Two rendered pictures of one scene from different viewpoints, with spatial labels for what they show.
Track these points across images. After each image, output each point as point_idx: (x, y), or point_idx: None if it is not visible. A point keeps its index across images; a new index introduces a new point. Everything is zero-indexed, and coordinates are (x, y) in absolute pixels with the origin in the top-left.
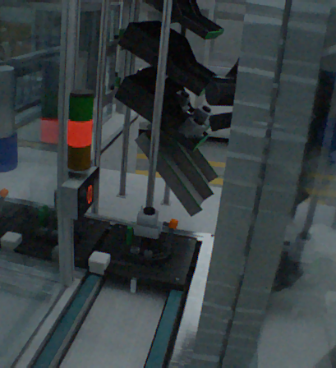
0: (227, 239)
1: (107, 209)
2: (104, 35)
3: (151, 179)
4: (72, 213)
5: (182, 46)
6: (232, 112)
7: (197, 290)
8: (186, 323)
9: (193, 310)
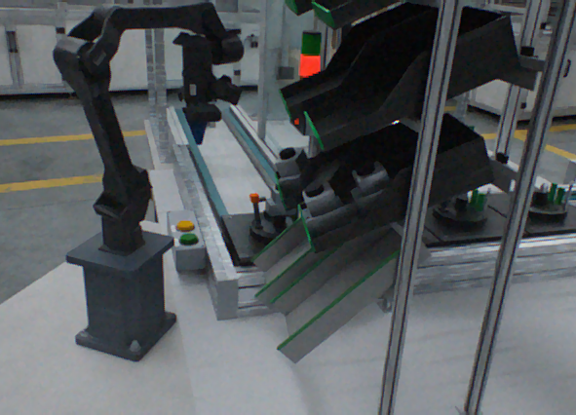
0: None
1: (439, 360)
2: None
3: None
4: None
5: (422, 77)
6: (212, 73)
7: (208, 221)
8: (202, 199)
9: (203, 209)
